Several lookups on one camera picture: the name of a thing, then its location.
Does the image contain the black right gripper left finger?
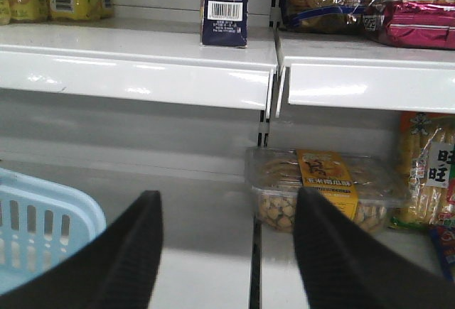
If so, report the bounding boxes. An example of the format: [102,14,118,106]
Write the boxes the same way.
[1,190,163,308]

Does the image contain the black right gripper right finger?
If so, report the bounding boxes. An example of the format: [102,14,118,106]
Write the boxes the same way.
[292,187,454,308]

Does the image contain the light blue plastic basket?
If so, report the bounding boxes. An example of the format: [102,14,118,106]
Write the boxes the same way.
[1,168,106,293]

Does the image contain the dark blue Chocofello cookie box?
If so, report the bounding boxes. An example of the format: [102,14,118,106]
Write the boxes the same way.
[200,0,248,48]

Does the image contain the clear tray yellow label cookies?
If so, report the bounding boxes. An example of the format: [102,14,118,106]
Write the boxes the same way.
[245,148,410,233]

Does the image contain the orange rice cracker bag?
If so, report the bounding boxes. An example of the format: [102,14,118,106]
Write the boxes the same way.
[390,112,454,230]

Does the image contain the white snack shelving unit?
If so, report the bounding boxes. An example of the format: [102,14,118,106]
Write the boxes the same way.
[1,0,454,308]

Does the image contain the pink snack bag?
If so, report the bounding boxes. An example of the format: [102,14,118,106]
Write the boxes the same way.
[362,0,454,50]

